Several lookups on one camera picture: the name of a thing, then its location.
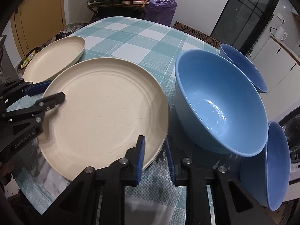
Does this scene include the cream plate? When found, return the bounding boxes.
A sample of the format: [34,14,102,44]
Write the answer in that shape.
[23,36,86,83]
[38,57,169,180]

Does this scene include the large light blue bowl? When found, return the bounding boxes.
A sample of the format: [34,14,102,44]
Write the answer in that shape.
[175,49,268,158]

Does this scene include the white lower kitchen cabinets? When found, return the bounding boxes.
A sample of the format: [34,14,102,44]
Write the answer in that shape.
[252,36,299,92]

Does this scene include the person left hand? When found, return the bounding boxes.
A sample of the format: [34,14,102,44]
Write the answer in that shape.
[0,161,14,186]

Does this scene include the yellow wooden door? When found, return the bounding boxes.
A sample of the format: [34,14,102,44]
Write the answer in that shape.
[11,0,66,57]

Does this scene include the white washing machine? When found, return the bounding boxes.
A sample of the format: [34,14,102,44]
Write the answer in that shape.
[279,107,299,201]

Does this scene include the purple plastic bag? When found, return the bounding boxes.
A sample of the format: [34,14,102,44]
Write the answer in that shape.
[144,0,177,26]

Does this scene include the patterned cardboard box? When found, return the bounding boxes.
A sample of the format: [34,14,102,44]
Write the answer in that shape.
[173,21,221,49]

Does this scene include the white electric kettle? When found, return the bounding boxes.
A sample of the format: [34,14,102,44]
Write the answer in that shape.
[274,26,288,41]

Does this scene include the black glass door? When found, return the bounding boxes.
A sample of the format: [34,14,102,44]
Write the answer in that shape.
[211,0,279,54]

